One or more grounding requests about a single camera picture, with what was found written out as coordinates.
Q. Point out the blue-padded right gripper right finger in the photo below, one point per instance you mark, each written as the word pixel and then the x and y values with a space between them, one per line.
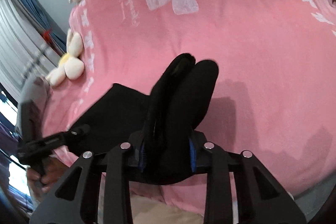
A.
pixel 260 197

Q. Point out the pink bow-print blanket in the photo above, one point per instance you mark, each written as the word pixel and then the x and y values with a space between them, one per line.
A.
pixel 275 94

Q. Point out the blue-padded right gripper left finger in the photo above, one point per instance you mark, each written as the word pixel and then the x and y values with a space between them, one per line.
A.
pixel 74 198

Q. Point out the beige trousers of person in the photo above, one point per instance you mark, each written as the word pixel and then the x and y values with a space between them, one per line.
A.
pixel 146 211

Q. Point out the blue curtain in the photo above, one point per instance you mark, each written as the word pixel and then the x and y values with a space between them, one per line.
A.
pixel 36 15

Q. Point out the person's left hand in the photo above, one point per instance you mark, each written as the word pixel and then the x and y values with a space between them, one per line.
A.
pixel 40 185

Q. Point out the black pants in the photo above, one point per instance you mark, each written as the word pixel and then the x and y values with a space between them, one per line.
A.
pixel 161 123

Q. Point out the white sheer curtain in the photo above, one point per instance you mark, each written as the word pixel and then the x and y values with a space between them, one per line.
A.
pixel 24 52

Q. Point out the cream flower plush toy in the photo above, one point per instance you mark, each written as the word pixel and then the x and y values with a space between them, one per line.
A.
pixel 70 65

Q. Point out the grey plush toy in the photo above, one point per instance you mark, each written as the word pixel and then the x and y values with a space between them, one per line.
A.
pixel 34 98

